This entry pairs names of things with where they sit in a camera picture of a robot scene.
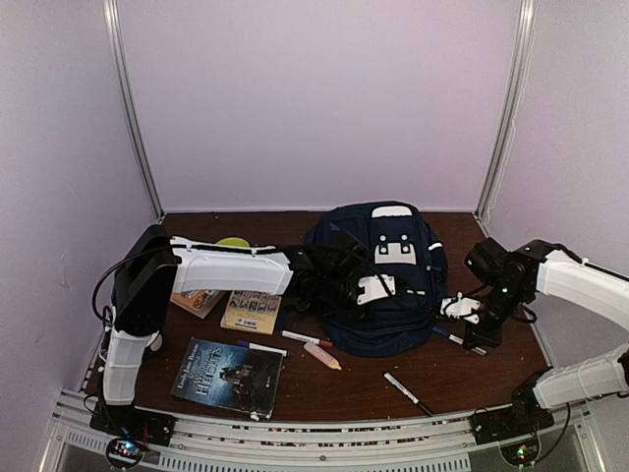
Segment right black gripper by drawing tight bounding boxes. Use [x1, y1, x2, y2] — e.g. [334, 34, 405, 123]
[463, 281, 529, 349]

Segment blue capped white pen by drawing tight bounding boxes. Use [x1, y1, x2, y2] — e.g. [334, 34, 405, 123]
[432, 326, 487, 356]

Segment red capped white marker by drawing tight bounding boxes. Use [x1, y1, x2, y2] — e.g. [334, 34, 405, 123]
[281, 330, 333, 348]

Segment yellow paperback book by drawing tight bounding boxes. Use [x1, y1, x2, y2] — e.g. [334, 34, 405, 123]
[220, 291, 282, 335]

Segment navy blue backpack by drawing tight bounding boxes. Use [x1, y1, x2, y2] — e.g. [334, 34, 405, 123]
[284, 201, 448, 357]

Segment black capped white pen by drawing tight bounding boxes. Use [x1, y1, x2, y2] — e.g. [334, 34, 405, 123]
[382, 372, 434, 417]

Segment orange comic paperback book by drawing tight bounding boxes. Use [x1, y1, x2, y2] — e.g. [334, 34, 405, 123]
[170, 290, 224, 319]

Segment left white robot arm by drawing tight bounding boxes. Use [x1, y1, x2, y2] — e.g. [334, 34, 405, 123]
[94, 225, 376, 437]

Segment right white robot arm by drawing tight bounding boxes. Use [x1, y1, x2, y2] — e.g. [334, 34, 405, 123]
[463, 238, 628, 435]

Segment purple capped white marker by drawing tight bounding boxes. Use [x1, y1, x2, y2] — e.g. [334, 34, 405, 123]
[237, 340, 291, 357]

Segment lime green plastic bowl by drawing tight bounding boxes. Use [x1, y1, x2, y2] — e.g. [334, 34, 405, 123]
[216, 236, 251, 248]

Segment dark Wuthering Heights book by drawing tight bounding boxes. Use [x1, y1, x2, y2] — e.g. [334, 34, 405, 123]
[170, 338, 283, 420]

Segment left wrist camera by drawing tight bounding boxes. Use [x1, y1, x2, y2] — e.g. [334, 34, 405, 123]
[356, 274, 396, 306]

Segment front aluminium rail frame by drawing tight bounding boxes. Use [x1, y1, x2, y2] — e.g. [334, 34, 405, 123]
[35, 389, 606, 471]

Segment right corner aluminium post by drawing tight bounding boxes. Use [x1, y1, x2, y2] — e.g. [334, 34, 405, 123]
[476, 0, 539, 226]

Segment corner aluminium post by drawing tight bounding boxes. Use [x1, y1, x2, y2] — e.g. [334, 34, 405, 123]
[476, 0, 539, 226]
[103, 0, 165, 221]

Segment left corner aluminium post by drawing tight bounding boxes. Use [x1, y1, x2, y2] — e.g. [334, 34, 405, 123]
[103, 0, 165, 221]

